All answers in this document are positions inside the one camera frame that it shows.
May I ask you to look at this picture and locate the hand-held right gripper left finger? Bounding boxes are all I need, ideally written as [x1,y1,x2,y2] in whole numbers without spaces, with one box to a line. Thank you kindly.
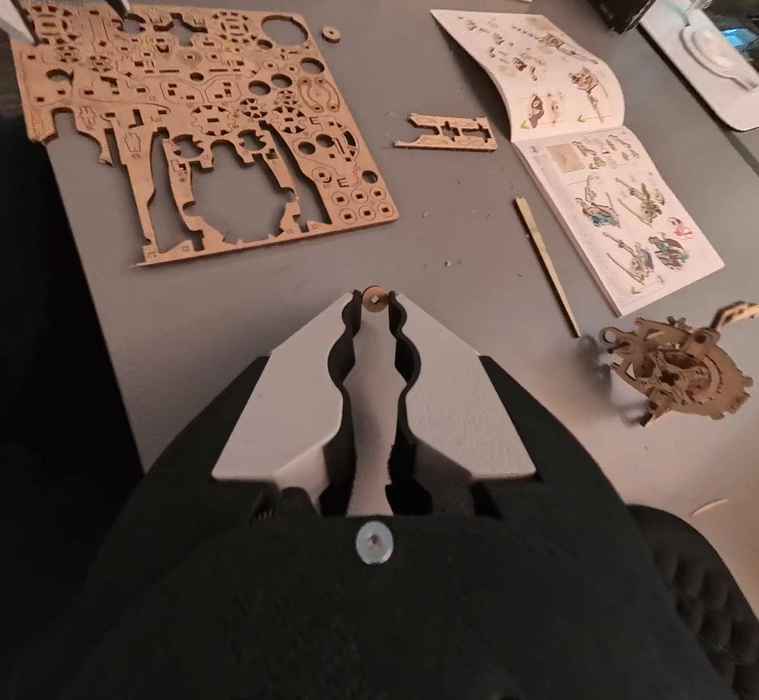
[211,290,364,516]

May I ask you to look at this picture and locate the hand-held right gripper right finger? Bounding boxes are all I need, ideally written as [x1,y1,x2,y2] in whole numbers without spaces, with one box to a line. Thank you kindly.
[385,291,538,516]

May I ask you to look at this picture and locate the laser-cut wooden parts sheet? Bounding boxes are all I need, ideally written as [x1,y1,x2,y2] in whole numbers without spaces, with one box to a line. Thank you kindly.
[12,0,399,268]

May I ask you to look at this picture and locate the wooden gear model assembly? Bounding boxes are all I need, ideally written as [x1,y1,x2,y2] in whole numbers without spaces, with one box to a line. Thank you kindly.
[578,302,759,428]

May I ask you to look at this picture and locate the thin wooden stick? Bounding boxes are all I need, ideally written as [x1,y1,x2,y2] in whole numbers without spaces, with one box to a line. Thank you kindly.
[514,196,582,338]

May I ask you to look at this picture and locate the open instruction booklet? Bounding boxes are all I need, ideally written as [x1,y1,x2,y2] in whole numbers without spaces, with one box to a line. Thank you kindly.
[431,8,725,317]

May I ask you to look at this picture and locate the forked flat wooden part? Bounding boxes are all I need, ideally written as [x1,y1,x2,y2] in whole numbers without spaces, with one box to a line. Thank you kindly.
[393,112,499,152]

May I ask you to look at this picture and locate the black textured pad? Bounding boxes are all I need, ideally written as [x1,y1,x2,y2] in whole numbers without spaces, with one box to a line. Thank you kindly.
[629,504,759,700]

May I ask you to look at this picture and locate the white desk stand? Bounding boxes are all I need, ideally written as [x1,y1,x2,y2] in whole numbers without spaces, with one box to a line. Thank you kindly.
[639,0,759,132]

